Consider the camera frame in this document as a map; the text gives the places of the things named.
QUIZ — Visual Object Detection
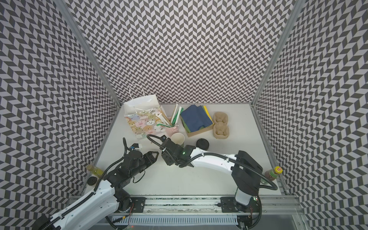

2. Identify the cardboard napkin box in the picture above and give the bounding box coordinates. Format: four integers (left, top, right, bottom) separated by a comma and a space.
180, 117, 215, 138

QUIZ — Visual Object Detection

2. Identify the cartoon animal paper bag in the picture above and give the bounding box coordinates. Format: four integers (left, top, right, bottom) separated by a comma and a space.
123, 84, 166, 140

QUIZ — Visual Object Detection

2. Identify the metal base rail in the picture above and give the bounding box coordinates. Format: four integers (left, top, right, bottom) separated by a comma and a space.
96, 195, 310, 230

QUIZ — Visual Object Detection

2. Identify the yellow-green drink bottle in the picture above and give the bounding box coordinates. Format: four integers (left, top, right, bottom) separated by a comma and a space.
86, 164, 104, 178

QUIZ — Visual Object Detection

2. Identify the brown tea bottle yellow cap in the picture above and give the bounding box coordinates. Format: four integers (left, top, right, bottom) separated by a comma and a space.
264, 166, 283, 181

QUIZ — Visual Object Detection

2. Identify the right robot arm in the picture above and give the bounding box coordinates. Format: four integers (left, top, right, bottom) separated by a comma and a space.
147, 134, 278, 212

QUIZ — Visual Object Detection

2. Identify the stack of pulp cup carriers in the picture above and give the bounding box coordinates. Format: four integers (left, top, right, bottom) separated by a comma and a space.
213, 112, 230, 140

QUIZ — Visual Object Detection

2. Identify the pink metal bucket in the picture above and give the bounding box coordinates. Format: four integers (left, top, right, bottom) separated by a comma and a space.
165, 125, 179, 138

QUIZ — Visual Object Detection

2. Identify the black round cap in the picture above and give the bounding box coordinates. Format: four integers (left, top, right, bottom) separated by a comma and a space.
87, 176, 98, 186

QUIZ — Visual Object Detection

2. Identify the green napkin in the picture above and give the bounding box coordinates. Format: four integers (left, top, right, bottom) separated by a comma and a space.
182, 121, 191, 133

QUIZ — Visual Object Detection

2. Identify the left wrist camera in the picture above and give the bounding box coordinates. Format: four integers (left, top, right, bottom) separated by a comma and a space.
129, 143, 142, 151

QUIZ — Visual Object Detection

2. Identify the green paper cup stack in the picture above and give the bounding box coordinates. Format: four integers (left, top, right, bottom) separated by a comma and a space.
171, 133, 185, 147

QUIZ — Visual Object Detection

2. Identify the yellow napkin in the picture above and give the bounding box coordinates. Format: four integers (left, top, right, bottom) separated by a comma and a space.
202, 105, 214, 124

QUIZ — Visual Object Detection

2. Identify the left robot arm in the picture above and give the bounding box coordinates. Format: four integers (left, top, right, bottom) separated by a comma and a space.
31, 142, 159, 230

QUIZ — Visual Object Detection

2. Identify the dark blue napkin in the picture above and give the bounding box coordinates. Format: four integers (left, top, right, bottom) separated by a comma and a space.
181, 105, 213, 132

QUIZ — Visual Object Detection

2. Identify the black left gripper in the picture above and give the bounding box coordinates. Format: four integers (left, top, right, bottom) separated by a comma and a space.
130, 151, 160, 178

